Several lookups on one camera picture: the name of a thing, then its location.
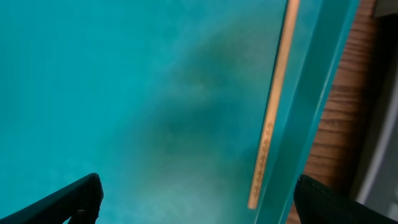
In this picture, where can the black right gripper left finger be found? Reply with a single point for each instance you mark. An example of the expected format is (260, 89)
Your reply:
(79, 202)

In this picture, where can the grey dishwasher rack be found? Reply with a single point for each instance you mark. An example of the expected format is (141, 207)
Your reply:
(375, 183)

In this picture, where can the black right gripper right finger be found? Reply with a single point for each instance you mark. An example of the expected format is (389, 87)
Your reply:
(317, 203)

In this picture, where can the teal plastic tray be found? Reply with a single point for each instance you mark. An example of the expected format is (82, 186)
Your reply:
(164, 100)

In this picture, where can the wooden chopstick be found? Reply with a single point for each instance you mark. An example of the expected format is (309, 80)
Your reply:
(281, 62)

